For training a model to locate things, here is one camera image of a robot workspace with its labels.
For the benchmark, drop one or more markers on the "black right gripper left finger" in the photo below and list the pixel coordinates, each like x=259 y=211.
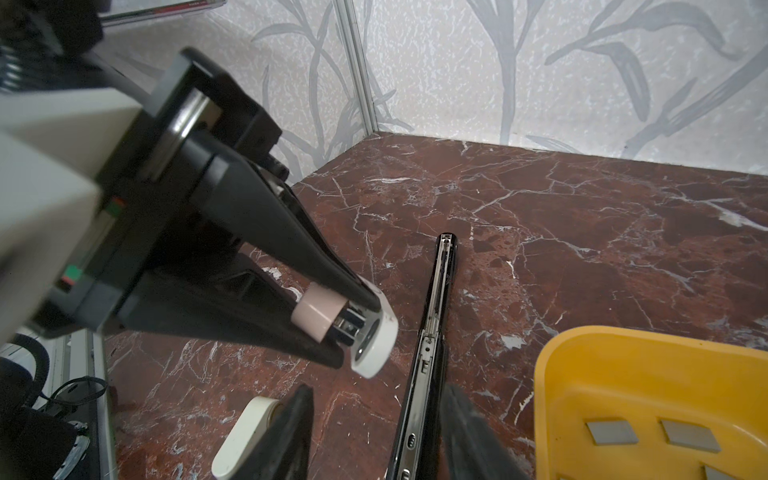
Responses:
x=283 y=451

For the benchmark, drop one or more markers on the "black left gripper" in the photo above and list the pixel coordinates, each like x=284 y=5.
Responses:
x=191 y=179

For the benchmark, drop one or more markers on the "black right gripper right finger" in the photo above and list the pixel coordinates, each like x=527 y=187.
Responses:
x=471 y=447

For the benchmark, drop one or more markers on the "beige white stapler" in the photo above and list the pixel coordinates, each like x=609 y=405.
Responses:
x=249 y=428

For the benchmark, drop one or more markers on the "yellow plastic tray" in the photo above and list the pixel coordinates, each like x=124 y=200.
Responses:
x=607 y=373

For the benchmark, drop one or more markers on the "grey staple strip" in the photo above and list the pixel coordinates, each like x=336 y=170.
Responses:
x=612 y=432
x=689 y=435
x=712 y=473

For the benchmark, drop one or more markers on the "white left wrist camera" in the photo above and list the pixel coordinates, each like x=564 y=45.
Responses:
x=53 y=144

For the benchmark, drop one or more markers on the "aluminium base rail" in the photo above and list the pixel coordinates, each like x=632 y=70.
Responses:
x=55 y=419

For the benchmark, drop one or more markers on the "aluminium frame corner post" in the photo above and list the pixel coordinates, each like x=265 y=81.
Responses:
x=352 y=41

